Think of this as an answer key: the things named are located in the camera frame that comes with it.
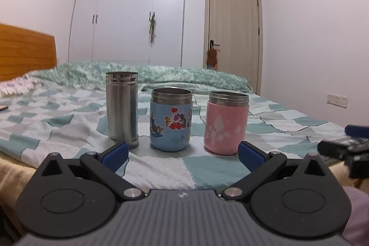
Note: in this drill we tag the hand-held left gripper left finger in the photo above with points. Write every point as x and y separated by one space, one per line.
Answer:
115 157

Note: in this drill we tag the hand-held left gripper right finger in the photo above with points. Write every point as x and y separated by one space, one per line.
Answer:
250 158

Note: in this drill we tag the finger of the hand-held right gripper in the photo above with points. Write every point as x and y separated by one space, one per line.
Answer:
357 130
334 147

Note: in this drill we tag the pink steel-rimmed cup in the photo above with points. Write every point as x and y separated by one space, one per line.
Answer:
224 125

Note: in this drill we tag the tall stainless steel cup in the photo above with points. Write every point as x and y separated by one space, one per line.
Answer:
122 110

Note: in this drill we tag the blue cartoon print cup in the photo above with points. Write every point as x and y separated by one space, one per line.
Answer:
170 122

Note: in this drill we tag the person's pink clothed leg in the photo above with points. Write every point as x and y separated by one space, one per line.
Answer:
359 217

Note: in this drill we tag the teal checkered quilt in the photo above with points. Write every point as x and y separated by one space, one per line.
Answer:
72 122

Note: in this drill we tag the green fluffy blanket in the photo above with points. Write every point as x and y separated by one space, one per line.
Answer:
173 77

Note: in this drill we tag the beige mattress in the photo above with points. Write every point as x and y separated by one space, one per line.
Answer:
13 176

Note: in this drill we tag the white patterned pillow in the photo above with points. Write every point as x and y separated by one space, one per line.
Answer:
16 87

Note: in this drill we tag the light wooden door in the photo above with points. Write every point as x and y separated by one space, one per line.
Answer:
235 32

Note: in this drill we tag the green hanging ornament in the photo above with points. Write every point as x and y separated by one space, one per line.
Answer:
151 28

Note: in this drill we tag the wooden headboard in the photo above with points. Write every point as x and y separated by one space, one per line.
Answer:
26 53

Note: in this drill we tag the white wardrobe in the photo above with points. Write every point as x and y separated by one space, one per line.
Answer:
126 9

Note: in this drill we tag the wall socket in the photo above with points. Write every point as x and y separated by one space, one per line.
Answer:
337 99

